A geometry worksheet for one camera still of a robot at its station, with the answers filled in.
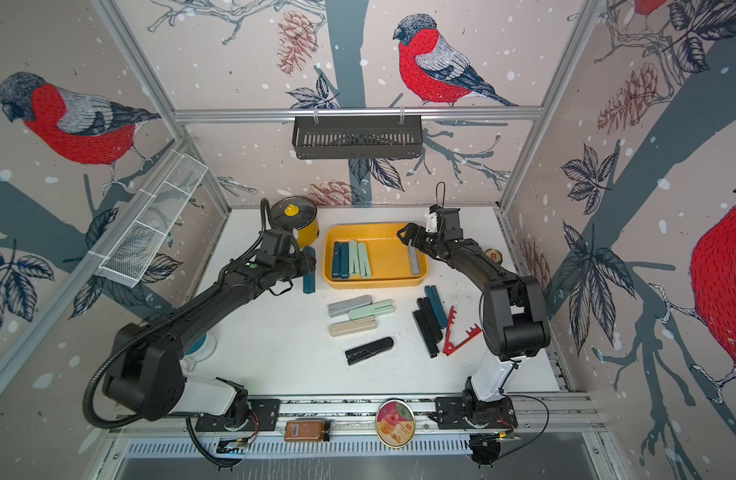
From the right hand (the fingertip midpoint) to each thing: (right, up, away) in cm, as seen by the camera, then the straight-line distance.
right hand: (409, 233), depth 94 cm
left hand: (-28, -6, -8) cm, 30 cm away
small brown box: (-28, -46, -25) cm, 60 cm away
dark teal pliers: (-25, -10, +7) cm, 27 cm away
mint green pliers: (-19, -9, +9) cm, 23 cm away
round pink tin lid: (-6, -45, -24) cm, 52 cm away
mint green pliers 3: (-10, -23, -3) cm, 26 cm away
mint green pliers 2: (-15, -11, +7) cm, 19 cm away
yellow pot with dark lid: (-38, +7, +9) cm, 40 cm away
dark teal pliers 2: (-30, -13, -10) cm, 34 cm away
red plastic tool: (+10, -33, -11) cm, 36 cm away
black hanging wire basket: (-18, +36, +13) cm, 42 cm away
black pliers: (-17, -34, -12) cm, 40 cm away
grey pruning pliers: (-21, -23, -3) cm, 32 cm away
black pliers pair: (+4, -30, -8) cm, 31 cm away
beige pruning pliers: (-18, -28, -6) cm, 34 cm away
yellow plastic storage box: (-5, -12, +11) cm, 17 cm away
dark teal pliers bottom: (-22, -9, +7) cm, 25 cm away
